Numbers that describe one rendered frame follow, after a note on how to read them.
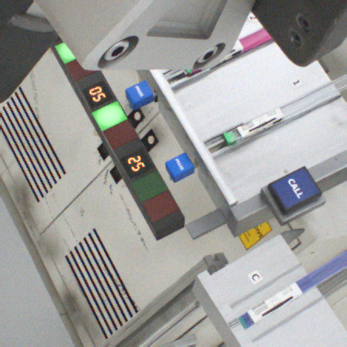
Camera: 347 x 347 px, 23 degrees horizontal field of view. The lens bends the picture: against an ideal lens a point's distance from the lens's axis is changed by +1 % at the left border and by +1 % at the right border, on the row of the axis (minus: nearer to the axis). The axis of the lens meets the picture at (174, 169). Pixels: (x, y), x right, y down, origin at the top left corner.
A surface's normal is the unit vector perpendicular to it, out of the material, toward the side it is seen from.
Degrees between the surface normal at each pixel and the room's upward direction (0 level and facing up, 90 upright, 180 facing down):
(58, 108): 86
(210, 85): 44
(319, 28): 127
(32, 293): 0
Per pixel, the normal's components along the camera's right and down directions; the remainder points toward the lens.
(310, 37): -0.80, 0.50
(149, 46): 0.58, 0.79
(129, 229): -0.64, 0.04
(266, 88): 0.00, -0.39
